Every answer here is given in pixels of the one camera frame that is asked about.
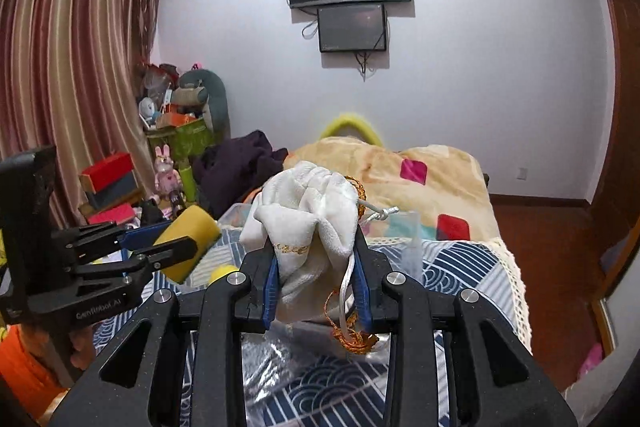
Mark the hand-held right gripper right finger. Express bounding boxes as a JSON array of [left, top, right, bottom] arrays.
[[351, 223, 591, 427]]

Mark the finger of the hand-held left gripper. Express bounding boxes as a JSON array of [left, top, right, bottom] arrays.
[[52, 221, 173, 258], [70, 236, 198, 288]]

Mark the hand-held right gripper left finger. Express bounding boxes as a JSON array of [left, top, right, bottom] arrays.
[[47, 238, 281, 427]]

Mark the yellow sponge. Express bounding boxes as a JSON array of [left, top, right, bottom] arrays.
[[152, 206, 222, 285]]

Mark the clear plastic storage box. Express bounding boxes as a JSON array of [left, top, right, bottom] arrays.
[[217, 202, 425, 290]]

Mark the white velvet drawstring pouch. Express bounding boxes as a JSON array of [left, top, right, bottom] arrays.
[[239, 160, 401, 355]]

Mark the grey box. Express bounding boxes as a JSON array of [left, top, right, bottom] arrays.
[[85, 177, 142, 212]]

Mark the pink rabbit toy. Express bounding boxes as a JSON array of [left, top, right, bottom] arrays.
[[154, 145, 184, 194]]

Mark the clear plastic bag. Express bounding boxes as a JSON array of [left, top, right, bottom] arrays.
[[240, 322, 392, 413]]

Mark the red box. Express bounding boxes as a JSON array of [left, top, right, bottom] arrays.
[[80, 152, 136, 194]]

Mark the blue patterned bed sheet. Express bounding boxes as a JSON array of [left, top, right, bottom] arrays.
[[92, 227, 533, 427]]

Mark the green box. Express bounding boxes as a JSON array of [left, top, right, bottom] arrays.
[[146, 119, 217, 164]]

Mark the dark purple garment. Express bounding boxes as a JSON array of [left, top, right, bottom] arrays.
[[192, 130, 289, 219]]

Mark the beige blanket with coloured squares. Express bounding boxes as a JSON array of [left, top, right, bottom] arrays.
[[240, 139, 501, 244]]

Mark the grey green plush toy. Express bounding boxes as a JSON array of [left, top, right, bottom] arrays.
[[172, 68, 231, 142]]

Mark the striped pink curtain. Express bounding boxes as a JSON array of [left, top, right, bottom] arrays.
[[0, 0, 170, 228]]

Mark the pink cloth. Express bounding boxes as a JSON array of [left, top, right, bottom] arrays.
[[577, 342, 607, 383]]

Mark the brown wooden wardrobe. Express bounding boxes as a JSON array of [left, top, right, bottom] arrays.
[[525, 0, 640, 343]]

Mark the yellow plush ring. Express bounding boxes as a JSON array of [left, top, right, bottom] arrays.
[[320, 111, 385, 148]]

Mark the small black wall monitor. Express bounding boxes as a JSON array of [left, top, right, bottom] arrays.
[[317, 3, 390, 54]]

